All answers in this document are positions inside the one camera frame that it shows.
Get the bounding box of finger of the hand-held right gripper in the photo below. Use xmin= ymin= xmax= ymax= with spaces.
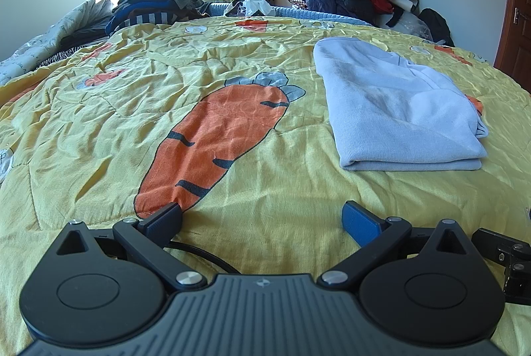
xmin=470 ymin=227 xmax=531 ymax=305

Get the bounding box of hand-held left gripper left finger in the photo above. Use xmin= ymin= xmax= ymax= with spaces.
xmin=55 ymin=202 xmax=207 ymax=290

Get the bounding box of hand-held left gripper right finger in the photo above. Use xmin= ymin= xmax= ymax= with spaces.
xmin=316 ymin=200 xmax=479 ymax=287

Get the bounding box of lavender knit sweater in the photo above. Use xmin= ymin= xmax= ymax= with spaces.
xmin=313 ymin=36 xmax=489 ymax=173

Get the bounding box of pile of dark folded clothes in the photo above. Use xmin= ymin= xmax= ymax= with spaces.
xmin=105 ymin=0 xmax=209 ymax=36

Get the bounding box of yellow carrot print blanket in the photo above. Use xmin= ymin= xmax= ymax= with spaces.
xmin=0 ymin=14 xmax=531 ymax=345

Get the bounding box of clear plastic bag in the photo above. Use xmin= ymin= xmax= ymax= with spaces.
xmin=392 ymin=11 xmax=433 ymax=42

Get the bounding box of black bag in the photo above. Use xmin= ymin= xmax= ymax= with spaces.
xmin=418 ymin=8 xmax=456 ymax=48

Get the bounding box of blue knitted blanket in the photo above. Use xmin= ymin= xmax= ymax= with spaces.
xmin=206 ymin=2 xmax=375 ymax=27

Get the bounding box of white printed quilt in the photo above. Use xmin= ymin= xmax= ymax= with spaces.
xmin=0 ymin=0 xmax=122 ymax=88

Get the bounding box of navy puffer jacket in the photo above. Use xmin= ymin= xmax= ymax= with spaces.
xmin=300 ymin=0 xmax=375 ymax=16

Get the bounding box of white crumpled plastic bag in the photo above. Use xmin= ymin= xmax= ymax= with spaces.
xmin=226 ymin=0 xmax=277 ymax=18

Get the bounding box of black cable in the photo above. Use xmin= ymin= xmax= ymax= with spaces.
xmin=163 ymin=242 xmax=242 ymax=274

